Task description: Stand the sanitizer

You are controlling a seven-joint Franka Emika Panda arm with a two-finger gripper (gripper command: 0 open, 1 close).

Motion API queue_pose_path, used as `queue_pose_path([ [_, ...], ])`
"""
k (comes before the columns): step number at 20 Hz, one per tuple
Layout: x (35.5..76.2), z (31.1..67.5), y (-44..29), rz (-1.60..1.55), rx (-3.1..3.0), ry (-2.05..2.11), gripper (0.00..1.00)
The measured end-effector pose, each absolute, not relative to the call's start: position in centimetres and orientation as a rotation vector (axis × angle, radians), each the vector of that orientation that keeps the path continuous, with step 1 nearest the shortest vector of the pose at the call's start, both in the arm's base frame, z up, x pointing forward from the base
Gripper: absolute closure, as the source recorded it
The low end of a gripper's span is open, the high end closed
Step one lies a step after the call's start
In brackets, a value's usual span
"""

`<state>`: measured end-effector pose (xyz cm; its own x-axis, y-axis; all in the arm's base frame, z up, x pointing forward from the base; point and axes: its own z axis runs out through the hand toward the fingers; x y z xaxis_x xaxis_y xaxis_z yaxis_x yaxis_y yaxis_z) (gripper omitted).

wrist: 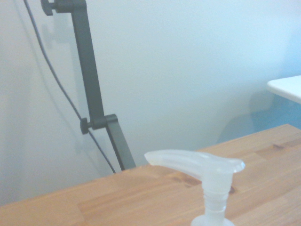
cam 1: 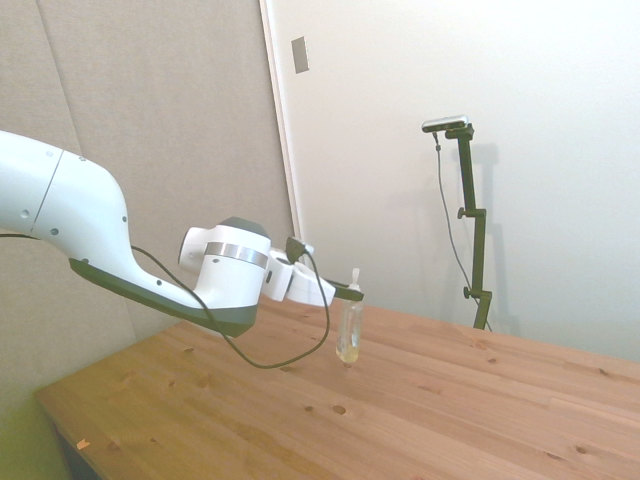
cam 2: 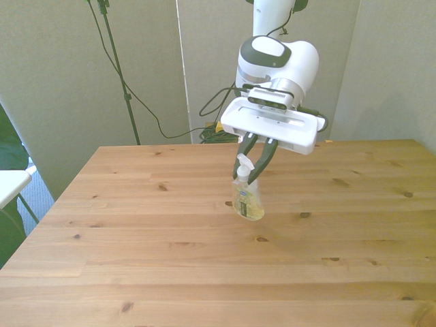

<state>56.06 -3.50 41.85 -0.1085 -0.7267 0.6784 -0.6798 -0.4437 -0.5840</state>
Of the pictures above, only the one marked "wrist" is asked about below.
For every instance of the clear hand sanitizer pump bottle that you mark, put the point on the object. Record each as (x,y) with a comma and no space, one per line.
(211,174)

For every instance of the black camera stand pole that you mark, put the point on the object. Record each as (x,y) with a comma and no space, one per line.
(88,70)

